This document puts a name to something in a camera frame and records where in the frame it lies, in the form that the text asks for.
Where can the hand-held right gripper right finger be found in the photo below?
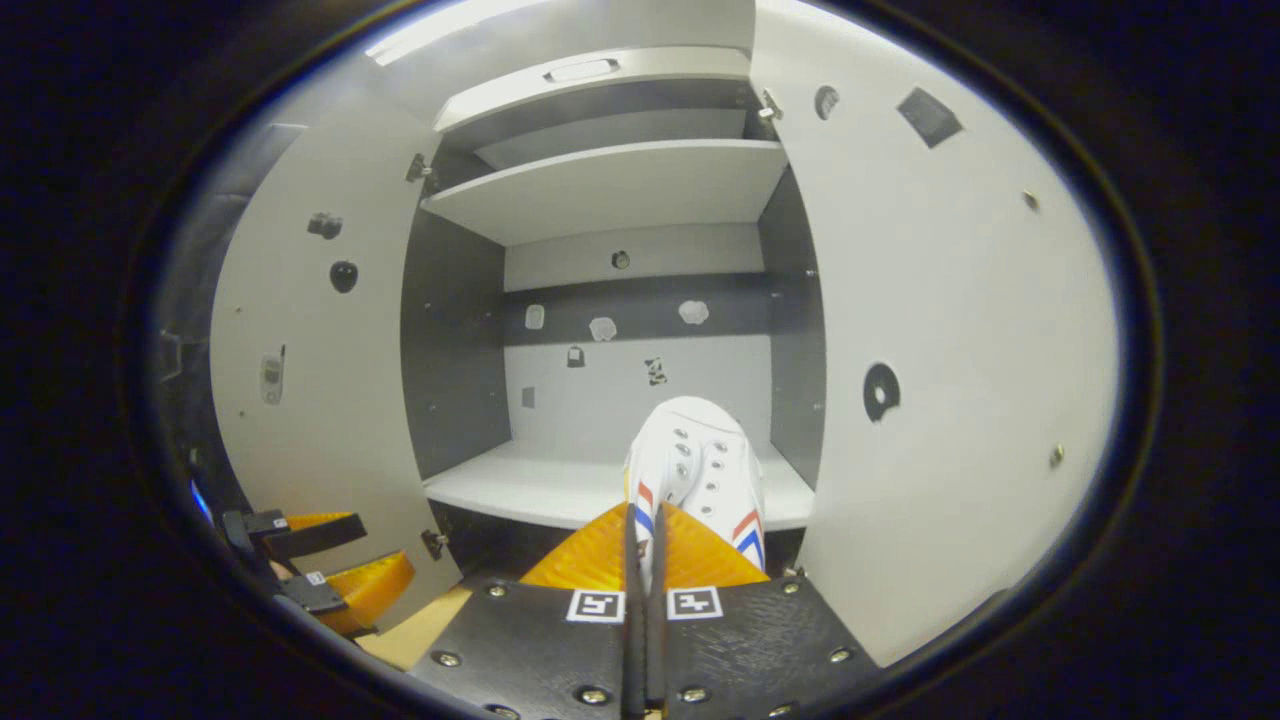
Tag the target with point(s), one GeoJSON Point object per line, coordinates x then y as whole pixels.
{"type": "Point", "coordinates": [760, 640]}

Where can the white striped shoe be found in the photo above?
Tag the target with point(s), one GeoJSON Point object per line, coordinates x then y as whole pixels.
{"type": "Point", "coordinates": [700, 460]}

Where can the white cabinet drawer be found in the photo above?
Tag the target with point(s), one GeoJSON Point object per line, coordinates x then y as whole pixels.
{"type": "Point", "coordinates": [660, 75]}

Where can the white cabinet door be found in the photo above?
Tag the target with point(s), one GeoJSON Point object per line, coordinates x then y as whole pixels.
{"type": "Point", "coordinates": [960, 300]}
{"type": "Point", "coordinates": [320, 420]}

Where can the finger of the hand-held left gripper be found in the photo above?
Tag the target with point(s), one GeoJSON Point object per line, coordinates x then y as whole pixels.
{"type": "Point", "coordinates": [320, 540]}
{"type": "Point", "coordinates": [370, 595]}

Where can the white cabinet shelf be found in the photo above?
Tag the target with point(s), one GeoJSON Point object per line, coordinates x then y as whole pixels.
{"type": "Point", "coordinates": [600, 190]}
{"type": "Point", "coordinates": [540, 490]}

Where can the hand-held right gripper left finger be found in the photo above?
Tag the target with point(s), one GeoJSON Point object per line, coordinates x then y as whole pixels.
{"type": "Point", "coordinates": [530, 640]}

